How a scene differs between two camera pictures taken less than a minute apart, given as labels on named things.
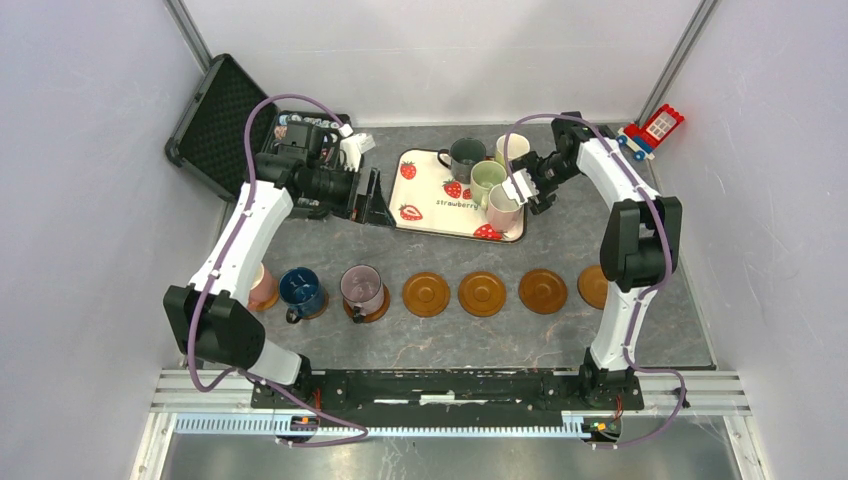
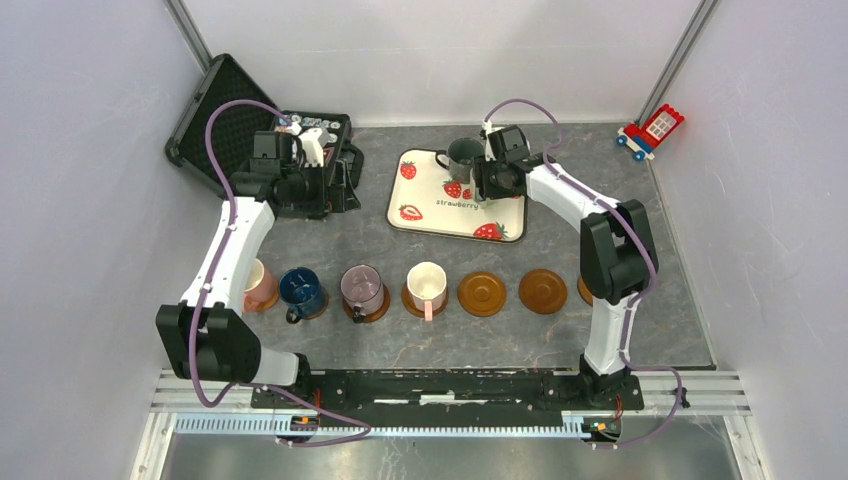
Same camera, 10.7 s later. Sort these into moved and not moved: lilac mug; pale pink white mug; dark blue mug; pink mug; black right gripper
Moved: black right gripper; pale pink white mug
Not moved: lilac mug; pink mug; dark blue mug
